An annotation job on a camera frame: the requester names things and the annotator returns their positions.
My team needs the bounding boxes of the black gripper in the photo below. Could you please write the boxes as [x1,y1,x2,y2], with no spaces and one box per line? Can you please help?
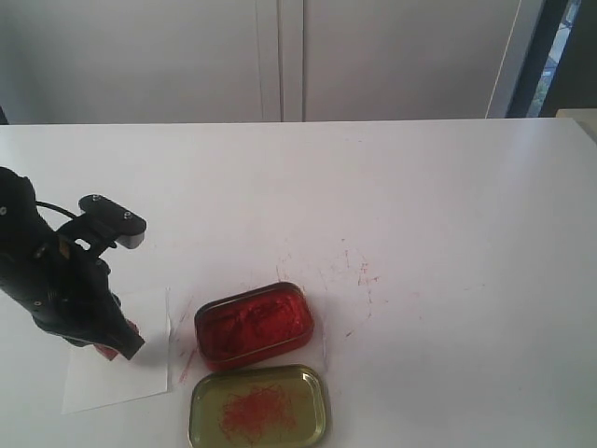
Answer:
[1,218,145,360]

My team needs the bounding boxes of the red plastic stamp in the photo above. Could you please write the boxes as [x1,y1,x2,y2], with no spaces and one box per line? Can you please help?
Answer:
[93,320,139,361]

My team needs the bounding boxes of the red ink pad tin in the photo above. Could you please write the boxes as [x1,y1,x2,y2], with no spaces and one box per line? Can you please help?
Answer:
[194,282,315,372]

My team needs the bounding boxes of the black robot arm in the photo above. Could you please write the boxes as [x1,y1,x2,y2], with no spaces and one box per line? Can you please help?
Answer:
[1,168,146,359]

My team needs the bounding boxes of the white paper sheet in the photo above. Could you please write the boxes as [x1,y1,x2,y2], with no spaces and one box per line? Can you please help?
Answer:
[62,288,171,414]

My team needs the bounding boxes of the gold tin lid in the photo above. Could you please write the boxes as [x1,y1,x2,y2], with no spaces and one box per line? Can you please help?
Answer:
[187,365,328,447]

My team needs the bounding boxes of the white cabinet with doors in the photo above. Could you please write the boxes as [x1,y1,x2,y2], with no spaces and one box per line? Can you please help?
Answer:
[1,1,542,124]

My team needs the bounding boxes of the beige box at right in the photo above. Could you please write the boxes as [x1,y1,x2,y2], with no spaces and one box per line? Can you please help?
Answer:
[556,108,597,140]

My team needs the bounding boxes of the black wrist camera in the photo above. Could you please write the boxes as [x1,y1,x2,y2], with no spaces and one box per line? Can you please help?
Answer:
[57,194,147,258]

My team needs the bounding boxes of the black cable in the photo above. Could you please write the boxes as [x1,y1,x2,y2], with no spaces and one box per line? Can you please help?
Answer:
[35,200,78,218]

